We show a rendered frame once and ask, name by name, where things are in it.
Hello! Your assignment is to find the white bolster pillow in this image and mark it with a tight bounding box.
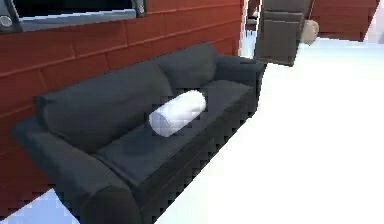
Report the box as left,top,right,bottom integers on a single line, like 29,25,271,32
148,89,208,138

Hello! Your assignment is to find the dark grey sofa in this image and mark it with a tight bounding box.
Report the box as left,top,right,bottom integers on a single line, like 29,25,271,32
11,41,268,224

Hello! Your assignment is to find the beige round sack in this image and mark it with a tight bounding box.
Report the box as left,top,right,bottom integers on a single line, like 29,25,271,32
301,19,320,46

